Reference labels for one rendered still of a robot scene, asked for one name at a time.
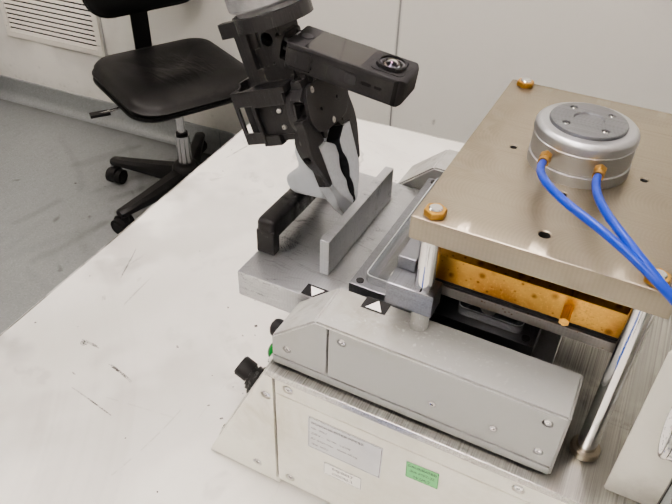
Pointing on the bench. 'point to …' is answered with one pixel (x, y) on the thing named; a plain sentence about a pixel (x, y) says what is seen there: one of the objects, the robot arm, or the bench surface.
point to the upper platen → (531, 300)
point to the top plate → (563, 195)
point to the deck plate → (642, 371)
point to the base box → (353, 455)
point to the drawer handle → (280, 219)
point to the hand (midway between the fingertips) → (351, 204)
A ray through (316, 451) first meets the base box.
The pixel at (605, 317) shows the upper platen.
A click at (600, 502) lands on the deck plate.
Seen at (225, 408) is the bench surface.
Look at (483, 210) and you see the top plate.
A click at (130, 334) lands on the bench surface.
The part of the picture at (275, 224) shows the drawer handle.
